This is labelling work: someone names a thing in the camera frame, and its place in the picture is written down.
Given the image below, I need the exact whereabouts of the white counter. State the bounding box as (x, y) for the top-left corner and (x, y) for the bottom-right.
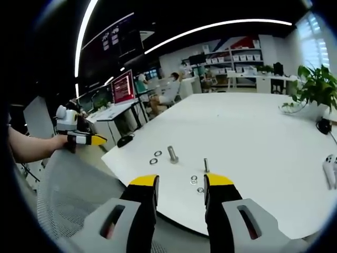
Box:
(226, 72), (305, 94)

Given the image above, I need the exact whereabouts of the white game controller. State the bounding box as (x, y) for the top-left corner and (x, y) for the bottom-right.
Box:
(322, 154), (337, 190)

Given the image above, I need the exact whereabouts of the white office desk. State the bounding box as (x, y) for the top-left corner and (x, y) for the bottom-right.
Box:
(86, 99), (150, 151)

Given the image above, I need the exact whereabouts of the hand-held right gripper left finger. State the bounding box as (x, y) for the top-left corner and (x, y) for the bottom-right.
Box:
(78, 173), (160, 253)

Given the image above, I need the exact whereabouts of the thick threaded stud bolt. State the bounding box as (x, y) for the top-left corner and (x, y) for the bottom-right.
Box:
(167, 145), (180, 164)

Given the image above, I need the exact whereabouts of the black office chair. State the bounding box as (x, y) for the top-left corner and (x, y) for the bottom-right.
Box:
(270, 62), (285, 94)

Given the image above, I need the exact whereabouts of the black device with cable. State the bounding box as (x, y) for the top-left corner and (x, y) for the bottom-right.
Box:
(316, 118), (337, 145)

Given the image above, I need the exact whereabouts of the red-lit computer monitor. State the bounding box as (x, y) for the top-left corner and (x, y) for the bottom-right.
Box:
(110, 69), (136, 105)

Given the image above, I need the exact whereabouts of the dark wall screen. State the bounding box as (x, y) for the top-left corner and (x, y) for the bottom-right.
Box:
(80, 12), (145, 70)

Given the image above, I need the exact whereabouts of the long ceiling light strip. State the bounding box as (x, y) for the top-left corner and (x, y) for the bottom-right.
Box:
(144, 19), (293, 55)
(74, 0), (100, 77)

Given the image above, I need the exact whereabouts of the white panel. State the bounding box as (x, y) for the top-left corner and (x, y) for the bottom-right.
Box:
(23, 95), (56, 138)

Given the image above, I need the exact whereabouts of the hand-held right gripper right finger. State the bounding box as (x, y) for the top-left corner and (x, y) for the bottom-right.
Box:
(204, 172), (311, 253)

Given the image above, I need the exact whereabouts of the shelf with white bins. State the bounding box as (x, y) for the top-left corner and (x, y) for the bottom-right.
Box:
(202, 43), (264, 88)

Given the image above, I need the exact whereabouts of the green potted plant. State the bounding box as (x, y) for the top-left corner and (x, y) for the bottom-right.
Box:
(279, 64), (337, 114)

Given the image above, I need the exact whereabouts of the white mesh chair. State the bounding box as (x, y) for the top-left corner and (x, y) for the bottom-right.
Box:
(36, 149), (127, 250)

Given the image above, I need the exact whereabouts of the black computer mouse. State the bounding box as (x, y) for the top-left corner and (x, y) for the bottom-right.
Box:
(116, 134), (135, 148)

